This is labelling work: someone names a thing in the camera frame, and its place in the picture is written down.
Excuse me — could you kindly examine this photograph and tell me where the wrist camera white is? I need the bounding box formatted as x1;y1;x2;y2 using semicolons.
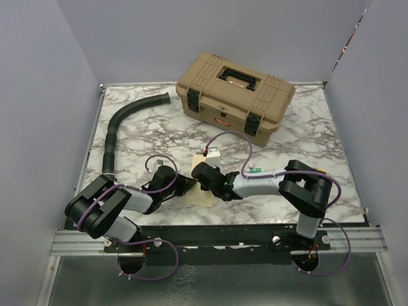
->
205;147;221;168
153;159;164;172

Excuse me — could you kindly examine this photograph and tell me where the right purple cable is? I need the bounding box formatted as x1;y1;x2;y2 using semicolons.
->
203;131;352;277

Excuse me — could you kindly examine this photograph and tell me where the black corrugated hose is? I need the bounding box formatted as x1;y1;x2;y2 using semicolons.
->
102;92;171;176

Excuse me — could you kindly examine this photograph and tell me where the aluminium extrusion rail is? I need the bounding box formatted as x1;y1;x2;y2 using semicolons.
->
50;224;388;256

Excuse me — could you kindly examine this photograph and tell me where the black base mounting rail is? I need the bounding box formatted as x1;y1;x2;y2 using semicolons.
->
104;224;330;266

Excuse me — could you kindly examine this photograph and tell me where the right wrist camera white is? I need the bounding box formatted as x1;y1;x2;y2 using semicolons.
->
205;147;221;168

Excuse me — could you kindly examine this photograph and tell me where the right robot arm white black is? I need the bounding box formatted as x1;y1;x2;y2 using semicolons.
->
191;160;333;249

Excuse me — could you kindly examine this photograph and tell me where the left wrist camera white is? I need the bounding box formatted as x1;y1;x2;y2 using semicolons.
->
153;159;164;172

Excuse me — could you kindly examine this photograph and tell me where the yellow handled screwdriver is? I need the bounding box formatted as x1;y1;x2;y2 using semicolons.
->
316;169;327;175

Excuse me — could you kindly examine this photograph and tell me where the green white glue stick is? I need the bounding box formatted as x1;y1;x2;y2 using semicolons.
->
249;168;265;173

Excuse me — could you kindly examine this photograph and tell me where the tan plastic toolbox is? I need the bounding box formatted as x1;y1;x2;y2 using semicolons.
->
175;53;295;147

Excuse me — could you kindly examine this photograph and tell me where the purple cable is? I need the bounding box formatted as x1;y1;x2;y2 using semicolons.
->
203;131;352;277
76;155;179;281

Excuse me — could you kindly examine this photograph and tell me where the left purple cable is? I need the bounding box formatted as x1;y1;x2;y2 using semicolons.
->
76;155;179;281

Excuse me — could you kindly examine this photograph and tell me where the cream paper envelope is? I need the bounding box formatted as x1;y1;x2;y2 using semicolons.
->
186;154;214;207

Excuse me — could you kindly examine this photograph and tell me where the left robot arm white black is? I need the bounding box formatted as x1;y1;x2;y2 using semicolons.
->
64;165;196;252

